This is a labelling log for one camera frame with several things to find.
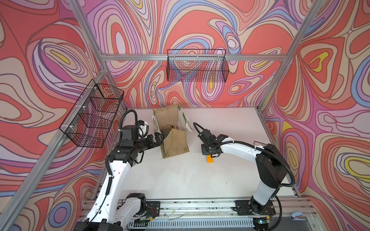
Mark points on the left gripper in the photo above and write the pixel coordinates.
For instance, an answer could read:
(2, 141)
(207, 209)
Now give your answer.
(157, 142)

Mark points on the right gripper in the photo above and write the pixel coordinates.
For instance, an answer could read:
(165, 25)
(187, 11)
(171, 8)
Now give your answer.
(204, 152)

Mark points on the orange utility knife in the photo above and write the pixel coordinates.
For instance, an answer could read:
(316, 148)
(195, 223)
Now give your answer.
(209, 159)

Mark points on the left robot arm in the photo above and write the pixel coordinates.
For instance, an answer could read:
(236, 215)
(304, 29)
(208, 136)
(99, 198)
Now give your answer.
(105, 214)

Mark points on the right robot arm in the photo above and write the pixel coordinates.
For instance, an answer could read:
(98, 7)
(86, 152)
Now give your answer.
(273, 169)

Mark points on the blade refill package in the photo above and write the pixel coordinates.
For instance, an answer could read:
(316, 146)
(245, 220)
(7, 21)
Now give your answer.
(257, 143)

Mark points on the small blue stapler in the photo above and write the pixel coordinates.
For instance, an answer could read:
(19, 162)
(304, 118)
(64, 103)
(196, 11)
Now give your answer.
(297, 216)

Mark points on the aluminium front rail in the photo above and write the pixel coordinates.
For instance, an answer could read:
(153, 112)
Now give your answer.
(214, 213)

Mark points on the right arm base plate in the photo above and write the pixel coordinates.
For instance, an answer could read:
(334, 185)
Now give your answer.
(248, 208)

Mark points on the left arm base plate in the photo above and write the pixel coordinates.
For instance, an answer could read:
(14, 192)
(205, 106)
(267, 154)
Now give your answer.
(152, 210)

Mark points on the left wire basket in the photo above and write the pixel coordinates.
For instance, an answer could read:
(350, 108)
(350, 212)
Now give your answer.
(92, 116)

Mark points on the wire basket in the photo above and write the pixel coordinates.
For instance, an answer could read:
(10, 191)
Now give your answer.
(92, 116)
(197, 65)

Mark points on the back wire basket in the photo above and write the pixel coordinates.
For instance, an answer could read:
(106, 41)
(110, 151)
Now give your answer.
(197, 65)

